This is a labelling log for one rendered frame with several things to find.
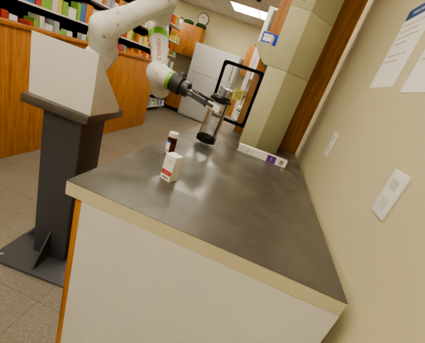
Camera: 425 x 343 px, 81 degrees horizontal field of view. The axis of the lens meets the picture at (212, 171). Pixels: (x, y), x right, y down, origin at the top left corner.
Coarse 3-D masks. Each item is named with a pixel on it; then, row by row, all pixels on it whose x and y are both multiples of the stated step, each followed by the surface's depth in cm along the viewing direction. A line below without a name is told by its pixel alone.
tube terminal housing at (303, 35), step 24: (288, 24) 129; (312, 24) 129; (288, 48) 132; (312, 48) 137; (288, 72) 136; (264, 96) 142; (288, 96) 145; (264, 120) 146; (288, 120) 155; (264, 144) 154
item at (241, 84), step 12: (228, 72) 175; (240, 72) 172; (252, 72) 169; (228, 84) 177; (240, 84) 174; (252, 84) 171; (228, 96) 179; (240, 96) 176; (228, 108) 181; (240, 108) 178; (240, 120) 180
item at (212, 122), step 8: (216, 104) 117; (224, 104) 117; (208, 112) 120; (216, 112) 118; (224, 112) 120; (208, 120) 120; (216, 120) 120; (208, 128) 121; (216, 128) 122; (208, 136) 123; (216, 136) 126
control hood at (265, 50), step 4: (256, 40) 135; (256, 44) 135; (260, 44) 135; (264, 44) 134; (268, 44) 134; (260, 48) 135; (264, 48) 135; (268, 48) 134; (272, 48) 134; (260, 52) 136; (264, 52) 135; (268, 52) 135; (272, 52) 135; (260, 56) 137; (264, 56) 136; (268, 56) 135; (264, 60) 136; (268, 60) 136; (264, 64) 137; (268, 64) 137
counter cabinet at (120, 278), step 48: (96, 240) 64; (144, 240) 60; (96, 288) 69; (144, 288) 65; (192, 288) 61; (240, 288) 58; (96, 336) 75; (144, 336) 70; (192, 336) 66; (240, 336) 62; (288, 336) 59
